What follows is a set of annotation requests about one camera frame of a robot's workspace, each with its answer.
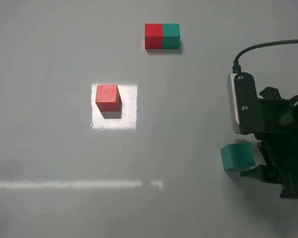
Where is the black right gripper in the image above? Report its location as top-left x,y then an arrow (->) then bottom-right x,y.
240,87 -> 298,199

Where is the green foam cube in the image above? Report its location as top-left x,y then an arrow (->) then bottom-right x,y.
220,143 -> 255,171

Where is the red foam cube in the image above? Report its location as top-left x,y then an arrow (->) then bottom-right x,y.
95,84 -> 121,112

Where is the green template cube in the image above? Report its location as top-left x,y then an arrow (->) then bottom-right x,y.
162,23 -> 181,49

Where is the red template cube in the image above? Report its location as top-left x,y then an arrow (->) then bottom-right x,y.
145,23 -> 163,50

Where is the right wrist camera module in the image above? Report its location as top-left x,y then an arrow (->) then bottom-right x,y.
227,72 -> 265,135

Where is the black right camera cable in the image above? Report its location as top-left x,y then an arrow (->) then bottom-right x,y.
232,39 -> 298,74

